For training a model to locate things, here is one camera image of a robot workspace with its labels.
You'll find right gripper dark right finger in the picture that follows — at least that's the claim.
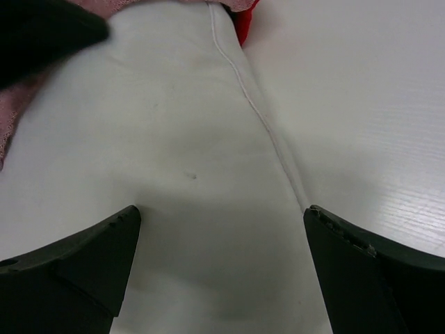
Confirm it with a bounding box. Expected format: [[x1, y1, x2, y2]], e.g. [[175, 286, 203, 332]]
[[303, 205, 444, 333]]

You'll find red patterned pillowcase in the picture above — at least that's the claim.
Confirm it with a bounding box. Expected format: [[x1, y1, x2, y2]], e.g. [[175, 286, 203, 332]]
[[0, 0, 261, 171]]

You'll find white pillow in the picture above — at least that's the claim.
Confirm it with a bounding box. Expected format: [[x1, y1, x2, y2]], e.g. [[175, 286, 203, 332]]
[[1, 1, 330, 333]]

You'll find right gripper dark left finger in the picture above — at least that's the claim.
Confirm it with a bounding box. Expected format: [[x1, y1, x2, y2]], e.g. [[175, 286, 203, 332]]
[[1, 205, 141, 333]]

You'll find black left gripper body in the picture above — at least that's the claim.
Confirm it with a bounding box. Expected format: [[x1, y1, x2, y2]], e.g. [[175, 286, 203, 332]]
[[1, 1, 109, 89]]

